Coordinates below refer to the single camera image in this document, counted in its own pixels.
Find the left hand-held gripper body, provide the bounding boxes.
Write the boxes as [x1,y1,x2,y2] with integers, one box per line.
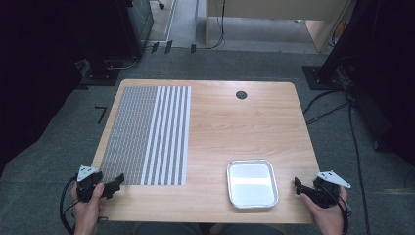
[75,164,105,204]

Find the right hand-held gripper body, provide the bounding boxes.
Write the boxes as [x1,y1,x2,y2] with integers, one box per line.
[312,169,352,210]

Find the person's left hand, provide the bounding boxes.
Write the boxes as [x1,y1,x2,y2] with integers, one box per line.
[70,182,106,229]

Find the person's right hand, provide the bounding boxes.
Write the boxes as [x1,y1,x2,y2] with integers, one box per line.
[299,186,349,230]

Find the silver metal tray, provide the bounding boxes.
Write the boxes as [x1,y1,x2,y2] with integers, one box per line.
[226,159,280,211]

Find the grey striped placemat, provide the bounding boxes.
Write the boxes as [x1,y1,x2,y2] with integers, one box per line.
[99,85,193,187]

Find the black tape corner mark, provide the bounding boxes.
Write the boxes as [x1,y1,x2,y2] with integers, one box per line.
[94,105,108,125]

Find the person's legs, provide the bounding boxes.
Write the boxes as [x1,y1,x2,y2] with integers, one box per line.
[132,222,288,235]

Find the black stand with base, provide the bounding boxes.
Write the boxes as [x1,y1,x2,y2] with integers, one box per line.
[301,0,376,91]
[85,0,145,87]

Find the dark metal cabinet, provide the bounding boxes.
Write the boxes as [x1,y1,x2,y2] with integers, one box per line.
[125,0,155,57]

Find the beige wooden desk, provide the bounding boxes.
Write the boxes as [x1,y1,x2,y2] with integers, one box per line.
[205,0,355,54]

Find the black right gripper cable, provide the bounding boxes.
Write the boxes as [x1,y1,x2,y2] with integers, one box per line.
[321,184,352,235]

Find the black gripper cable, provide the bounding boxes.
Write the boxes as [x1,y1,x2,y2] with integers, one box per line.
[59,175,80,235]
[321,184,352,235]

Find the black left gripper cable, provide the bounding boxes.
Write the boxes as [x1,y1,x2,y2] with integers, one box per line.
[59,175,80,235]

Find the long black floor cable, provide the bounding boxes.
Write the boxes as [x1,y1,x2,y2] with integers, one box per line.
[347,97,372,235]

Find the black hanging desk cable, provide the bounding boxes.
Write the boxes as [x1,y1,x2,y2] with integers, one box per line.
[205,0,227,51]

